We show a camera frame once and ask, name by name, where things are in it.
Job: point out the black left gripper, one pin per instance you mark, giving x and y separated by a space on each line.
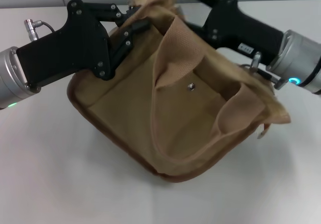
75 50

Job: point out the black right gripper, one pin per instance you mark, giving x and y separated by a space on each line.
240 30

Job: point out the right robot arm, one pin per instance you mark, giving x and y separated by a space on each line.
298 60

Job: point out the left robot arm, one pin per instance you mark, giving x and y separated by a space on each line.
11 78

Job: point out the khaki canvas food bag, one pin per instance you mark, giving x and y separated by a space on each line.
163 123

